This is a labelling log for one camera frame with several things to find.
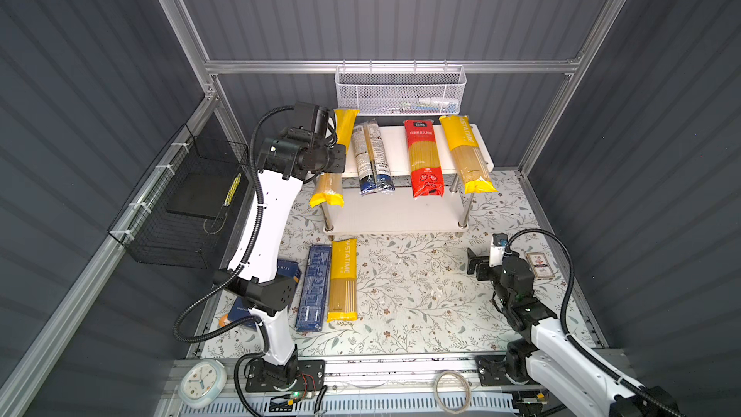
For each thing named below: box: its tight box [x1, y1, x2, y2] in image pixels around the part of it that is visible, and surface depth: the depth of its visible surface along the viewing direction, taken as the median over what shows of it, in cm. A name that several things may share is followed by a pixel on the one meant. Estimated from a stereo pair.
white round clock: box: [178, 358, 228, 410], surface depth 72 cm
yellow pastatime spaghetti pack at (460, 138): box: [439, 114, 498, 195], surface depth 75 cm
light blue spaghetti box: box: [295, 244, 332, 333], surface depth 87 cm
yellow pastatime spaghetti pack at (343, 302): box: [327, 238, 359, 323], surface depth 91 cm
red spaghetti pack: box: [403, 118, 445, 198], surface depth 74 cm
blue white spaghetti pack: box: [351, 119, 396, 195], surface depth 74 cm
